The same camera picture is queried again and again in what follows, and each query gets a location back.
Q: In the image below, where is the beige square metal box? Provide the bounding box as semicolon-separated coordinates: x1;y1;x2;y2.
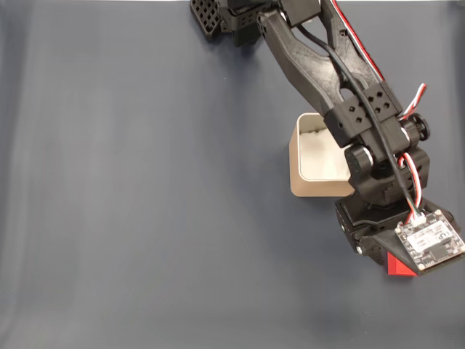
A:
289;112;356;198

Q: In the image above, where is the red cube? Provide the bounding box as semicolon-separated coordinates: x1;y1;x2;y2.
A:
385;251;419;278

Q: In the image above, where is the black cable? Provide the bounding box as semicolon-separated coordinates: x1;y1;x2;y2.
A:
300;25;419;219

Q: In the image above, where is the red white black wire bundle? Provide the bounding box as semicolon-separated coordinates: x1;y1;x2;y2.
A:
329;0;429;226

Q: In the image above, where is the camera circuit board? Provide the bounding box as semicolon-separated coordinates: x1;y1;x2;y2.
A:
395;209;465;272

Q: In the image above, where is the white crumpled tissue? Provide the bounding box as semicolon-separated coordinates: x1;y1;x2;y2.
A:
298;127;352;181

